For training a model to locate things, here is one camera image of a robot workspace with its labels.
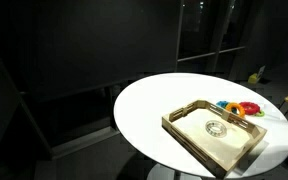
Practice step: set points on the light wooden slotted tray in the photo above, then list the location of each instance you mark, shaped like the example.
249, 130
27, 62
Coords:
217, 148

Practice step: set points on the round white table base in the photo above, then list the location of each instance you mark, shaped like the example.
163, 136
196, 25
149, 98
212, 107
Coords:
160, 173

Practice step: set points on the small yellow box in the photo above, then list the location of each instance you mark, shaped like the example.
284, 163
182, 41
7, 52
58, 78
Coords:
252, 79

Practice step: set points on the white card sign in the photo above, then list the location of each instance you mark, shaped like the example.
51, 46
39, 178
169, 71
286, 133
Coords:
261, 70

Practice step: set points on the grey metal window frame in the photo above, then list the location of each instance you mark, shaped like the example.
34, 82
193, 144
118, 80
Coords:
197, 57

